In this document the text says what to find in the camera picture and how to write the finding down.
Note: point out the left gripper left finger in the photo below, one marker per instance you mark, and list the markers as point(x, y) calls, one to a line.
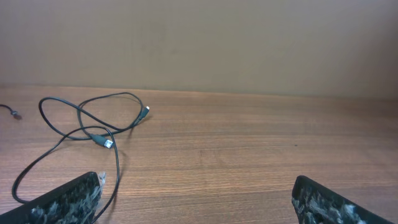
point(73, 202)

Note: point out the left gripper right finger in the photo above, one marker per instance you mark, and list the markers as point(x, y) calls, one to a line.
point(315, 204)

